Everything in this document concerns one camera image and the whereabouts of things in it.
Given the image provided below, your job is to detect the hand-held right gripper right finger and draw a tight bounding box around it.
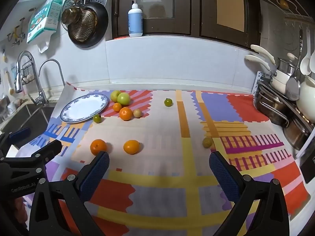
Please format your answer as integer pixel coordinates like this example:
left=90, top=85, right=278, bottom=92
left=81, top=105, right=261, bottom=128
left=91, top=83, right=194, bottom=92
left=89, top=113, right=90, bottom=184
left=209, top=150, right=288, bottom=236

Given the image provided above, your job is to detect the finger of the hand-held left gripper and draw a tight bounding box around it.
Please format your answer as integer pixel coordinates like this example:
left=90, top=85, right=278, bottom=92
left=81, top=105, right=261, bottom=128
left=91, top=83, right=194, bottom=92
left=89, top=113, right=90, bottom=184
left=0, top=127, right=31, bottom=158
left=4, top=141, right=63, bottom=178

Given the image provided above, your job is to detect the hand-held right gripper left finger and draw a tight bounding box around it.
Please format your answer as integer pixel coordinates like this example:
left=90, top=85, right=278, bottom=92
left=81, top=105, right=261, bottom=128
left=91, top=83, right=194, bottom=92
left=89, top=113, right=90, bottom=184
left=29, top=150, right=110, bottom=236

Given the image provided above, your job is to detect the blue patterned white plate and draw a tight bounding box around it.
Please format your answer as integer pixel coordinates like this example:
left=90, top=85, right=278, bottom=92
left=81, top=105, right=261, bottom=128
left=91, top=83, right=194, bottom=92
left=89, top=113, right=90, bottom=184
left=60, top=94, right=109, bottom=123

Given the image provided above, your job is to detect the steel sink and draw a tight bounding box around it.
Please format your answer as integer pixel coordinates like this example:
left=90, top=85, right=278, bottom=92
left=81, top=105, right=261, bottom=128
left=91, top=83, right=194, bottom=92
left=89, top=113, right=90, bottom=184
left=0, top=102, right=56, bottom=138

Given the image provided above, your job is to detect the colourful patterned mat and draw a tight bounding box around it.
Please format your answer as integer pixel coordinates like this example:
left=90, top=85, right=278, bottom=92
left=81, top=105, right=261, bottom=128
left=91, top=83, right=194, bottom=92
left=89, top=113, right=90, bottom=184
left=20, top=82, right=310, bottom=236

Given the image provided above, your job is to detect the green apple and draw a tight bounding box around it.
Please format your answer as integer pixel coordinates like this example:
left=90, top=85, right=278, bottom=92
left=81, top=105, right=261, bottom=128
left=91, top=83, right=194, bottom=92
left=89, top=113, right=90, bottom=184
left=117, top=92, right=131, bottom=106

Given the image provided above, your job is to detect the yellow-green apple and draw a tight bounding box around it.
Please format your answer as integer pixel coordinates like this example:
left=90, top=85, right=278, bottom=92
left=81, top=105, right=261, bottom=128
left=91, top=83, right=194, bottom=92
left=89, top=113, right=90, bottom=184
left=110, top=90, right=122, bottom=103

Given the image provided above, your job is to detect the chrome gooseneck faucet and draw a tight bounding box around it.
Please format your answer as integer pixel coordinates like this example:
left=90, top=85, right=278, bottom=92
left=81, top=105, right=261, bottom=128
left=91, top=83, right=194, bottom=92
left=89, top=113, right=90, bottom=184
left=28, top=59, right=66, bottom=106

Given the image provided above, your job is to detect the chrome pull-down faucet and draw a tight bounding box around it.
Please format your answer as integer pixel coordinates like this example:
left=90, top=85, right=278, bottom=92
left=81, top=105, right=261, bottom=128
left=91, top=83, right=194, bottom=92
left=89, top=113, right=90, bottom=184
left=15, top=51, right=36, bottom=94

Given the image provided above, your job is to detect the steel pot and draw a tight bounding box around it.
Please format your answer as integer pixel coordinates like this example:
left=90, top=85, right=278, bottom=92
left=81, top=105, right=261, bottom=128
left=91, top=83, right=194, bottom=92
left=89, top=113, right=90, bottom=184
left=255, top=79, right=291, bottom=126
left=283, top=117, right=315, bottom=151

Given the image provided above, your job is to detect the black induction cooker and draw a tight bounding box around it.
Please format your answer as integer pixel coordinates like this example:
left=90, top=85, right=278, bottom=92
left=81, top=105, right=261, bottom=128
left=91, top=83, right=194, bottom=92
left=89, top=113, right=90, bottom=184
left=299, top=149, right=315, bottom=184

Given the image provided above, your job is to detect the white printed box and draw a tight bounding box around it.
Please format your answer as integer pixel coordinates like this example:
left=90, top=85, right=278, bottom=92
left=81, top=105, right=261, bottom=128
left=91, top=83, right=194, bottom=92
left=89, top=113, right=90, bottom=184
left=27, top=5, right=54, bottom=43

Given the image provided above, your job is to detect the white pot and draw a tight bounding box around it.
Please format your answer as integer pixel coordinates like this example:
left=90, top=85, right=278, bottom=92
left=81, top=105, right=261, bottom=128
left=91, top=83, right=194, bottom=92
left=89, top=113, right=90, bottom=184
left=270, top=69, right=297, bottom=94

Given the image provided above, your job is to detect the steel hanging ladle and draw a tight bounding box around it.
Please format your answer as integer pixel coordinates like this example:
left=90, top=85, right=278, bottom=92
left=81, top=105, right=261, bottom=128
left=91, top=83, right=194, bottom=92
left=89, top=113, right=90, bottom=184
left=286, top=27, right=304, bottom=101

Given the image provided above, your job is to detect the white kettle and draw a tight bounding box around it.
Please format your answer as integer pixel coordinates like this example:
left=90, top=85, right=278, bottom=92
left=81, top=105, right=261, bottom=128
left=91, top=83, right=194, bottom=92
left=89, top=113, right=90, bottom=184
left=296, top=75, right=315, bottom=119

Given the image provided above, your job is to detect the brass perforated strainer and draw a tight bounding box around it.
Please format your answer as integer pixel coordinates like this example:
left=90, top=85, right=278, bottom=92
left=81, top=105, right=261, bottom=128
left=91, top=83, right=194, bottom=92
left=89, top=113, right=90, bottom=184
left=70, top=8, right=99, bottom=41

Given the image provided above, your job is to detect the teal printed box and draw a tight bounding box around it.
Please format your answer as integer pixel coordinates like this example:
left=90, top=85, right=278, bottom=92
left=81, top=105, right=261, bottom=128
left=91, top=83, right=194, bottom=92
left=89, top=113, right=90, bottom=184
left=50, top=0, right=63, bottom=32

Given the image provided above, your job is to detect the brass saucepan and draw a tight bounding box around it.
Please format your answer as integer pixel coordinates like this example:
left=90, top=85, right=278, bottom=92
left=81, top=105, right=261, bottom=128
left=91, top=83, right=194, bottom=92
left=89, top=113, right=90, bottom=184
left=61, top=0, right=83, bottom=25

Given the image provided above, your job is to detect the white hanging spoon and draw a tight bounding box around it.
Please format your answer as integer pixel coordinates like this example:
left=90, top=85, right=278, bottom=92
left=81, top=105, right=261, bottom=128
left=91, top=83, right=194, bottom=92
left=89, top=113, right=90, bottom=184
left=300, top=28, right=312, bottom=76

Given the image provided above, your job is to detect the blue white pump bottle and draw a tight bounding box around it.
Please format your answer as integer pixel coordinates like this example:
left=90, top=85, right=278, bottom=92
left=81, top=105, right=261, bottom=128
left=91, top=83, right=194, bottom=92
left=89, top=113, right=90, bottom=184
left=128, top=0, right=143, bottom=37

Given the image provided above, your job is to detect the dark wooden cabinet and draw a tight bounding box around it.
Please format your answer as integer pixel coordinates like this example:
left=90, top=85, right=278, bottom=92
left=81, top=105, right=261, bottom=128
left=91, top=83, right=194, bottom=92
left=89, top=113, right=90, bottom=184
left=111, top=0, right=261, bottom=48

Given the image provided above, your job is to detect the black wire basket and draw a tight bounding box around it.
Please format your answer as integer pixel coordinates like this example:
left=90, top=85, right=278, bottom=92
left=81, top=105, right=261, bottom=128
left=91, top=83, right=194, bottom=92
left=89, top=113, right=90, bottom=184
left=19, top=63, right=33, bottom=84

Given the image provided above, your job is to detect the wall tap with yellow handle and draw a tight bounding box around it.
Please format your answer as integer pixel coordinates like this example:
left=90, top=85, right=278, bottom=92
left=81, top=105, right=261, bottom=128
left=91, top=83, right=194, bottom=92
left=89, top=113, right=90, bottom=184
left=7, top=26, right=26, bottom=47

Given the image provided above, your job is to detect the cream pan handle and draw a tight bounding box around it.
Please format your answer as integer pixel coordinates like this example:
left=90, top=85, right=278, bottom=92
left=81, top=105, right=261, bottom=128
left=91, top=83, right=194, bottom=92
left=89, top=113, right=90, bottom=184
left=245, top=55, right=277, bottom=73
left=250, top=44, right=276, bottom=65

